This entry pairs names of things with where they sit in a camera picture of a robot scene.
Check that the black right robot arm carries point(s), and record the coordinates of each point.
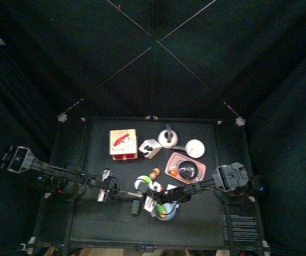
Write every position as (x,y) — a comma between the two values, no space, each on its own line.
(230,176)

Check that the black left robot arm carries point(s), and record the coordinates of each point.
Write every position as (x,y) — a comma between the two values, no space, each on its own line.
(48,166)

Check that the white black sushi piece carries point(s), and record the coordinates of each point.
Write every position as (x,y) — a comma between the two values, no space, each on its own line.
(156,186)

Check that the green orange toy food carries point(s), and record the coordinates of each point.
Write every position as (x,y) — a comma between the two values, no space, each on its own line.
(160,210)

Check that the white flat card piece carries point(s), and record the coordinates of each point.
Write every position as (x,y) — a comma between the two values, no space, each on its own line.
(171,187)

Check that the light blue bowl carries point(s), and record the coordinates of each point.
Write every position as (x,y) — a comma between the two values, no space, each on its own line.
(171,210)

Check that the brown orange wooden peg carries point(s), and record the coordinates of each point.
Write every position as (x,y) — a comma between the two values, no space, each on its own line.
(154,173)

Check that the small orange toy ball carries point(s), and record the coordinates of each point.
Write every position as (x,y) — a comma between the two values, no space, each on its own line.
(174,172)

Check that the black round bowl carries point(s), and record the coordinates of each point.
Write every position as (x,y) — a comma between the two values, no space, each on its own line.
(187,170)

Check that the pink rectangular tray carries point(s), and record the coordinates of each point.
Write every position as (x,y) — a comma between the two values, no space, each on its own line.
(176,161)

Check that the white cube with black marks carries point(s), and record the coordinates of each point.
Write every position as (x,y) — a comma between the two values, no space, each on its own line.
(150,148)

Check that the white round ladle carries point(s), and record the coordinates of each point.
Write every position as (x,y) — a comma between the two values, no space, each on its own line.
(195,148)

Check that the red snack box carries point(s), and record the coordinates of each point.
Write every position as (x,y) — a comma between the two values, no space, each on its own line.
(123,144)

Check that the white toy kettle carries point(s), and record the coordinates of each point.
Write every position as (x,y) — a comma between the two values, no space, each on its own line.
(168,137)

